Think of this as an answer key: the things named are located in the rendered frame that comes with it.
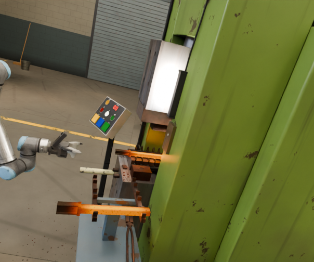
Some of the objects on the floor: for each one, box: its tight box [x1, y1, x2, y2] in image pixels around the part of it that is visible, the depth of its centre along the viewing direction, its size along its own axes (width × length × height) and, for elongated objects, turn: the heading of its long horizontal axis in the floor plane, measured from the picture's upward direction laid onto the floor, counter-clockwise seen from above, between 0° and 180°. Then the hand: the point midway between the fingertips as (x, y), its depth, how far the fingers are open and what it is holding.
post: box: [97, 138, 113, 205], centre depth 232 cm, size 4×4×108 cm
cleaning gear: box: [13, 23, 31, 71], centre depth 819 cm, size 80×118×145 cm
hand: (81, 147), depth 157 cm, fingers open, 13 cm apart
